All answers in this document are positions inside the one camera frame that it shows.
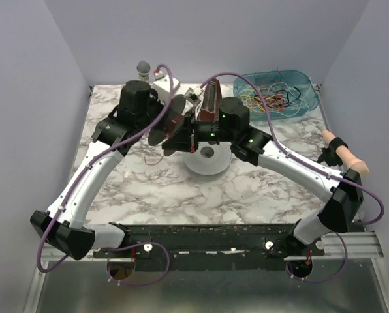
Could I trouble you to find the yellow wire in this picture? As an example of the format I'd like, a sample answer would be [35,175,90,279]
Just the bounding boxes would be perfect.
[243,94,277,113]

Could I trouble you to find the black cable spool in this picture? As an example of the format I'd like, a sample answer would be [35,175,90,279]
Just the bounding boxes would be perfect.
[148,94,186,146]

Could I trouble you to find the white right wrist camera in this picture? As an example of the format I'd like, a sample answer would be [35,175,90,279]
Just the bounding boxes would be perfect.
[183,87,204,110]

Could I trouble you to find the black ribbon cable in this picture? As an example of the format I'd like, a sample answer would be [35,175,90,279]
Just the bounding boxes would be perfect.
[253,86,302,108]

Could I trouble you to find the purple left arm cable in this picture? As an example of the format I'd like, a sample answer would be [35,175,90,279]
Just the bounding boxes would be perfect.
[37,63,176,288]

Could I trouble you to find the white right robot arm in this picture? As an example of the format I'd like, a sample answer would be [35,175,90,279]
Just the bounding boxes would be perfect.
[162,97,363,248]

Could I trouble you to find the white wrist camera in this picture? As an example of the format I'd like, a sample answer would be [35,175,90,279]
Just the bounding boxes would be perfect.
[151,70,170,102]
[183,87,204,110]

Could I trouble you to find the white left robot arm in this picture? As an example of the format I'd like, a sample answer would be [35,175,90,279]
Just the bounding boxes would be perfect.
[30,80,166,260]

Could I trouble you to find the teal plastic bin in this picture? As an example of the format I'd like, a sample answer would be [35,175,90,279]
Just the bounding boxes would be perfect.
[233,70,320,121]

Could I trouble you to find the brown wooden metronome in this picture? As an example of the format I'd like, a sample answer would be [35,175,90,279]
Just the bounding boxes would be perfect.
[198,78,222,121]

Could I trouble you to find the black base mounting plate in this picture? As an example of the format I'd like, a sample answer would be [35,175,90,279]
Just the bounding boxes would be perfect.
[93,224,324,271]

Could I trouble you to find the red wire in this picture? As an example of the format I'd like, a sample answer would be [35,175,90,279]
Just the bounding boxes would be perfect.
[144,148,169,166]

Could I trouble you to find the pink microphone on stand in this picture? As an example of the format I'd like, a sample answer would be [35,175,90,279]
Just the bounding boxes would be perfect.
[317,130,369,177]

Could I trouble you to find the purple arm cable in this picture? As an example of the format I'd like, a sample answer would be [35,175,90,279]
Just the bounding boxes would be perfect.
[37,63,176,288]
[194,71,386,284]

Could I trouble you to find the aluminium rail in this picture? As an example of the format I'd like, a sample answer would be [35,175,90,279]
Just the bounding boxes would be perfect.
[41,232,384,262]

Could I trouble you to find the silver glitter microphone on stand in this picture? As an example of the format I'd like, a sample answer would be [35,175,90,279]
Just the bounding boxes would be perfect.
[136,61,151,83]

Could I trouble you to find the white perforated cable spool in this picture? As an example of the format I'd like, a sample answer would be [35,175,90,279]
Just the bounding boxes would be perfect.
[183,142,232,176]

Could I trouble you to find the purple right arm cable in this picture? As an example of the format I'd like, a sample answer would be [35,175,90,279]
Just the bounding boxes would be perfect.
[194,71,386,284]

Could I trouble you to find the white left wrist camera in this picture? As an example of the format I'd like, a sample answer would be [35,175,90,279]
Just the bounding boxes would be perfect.
[151,70,170,102]

